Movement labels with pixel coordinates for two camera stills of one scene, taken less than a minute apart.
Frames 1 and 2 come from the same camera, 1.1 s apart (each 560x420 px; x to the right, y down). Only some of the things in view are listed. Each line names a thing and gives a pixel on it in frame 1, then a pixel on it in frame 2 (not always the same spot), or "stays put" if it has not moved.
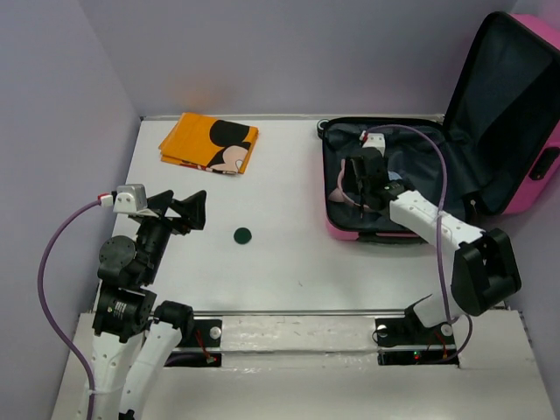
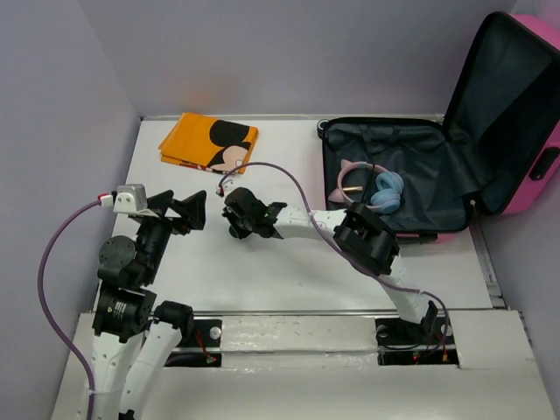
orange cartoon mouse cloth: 209,142 stays put
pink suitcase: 496,150 stays put
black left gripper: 193,209 stays put
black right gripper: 351,184 to 242,232
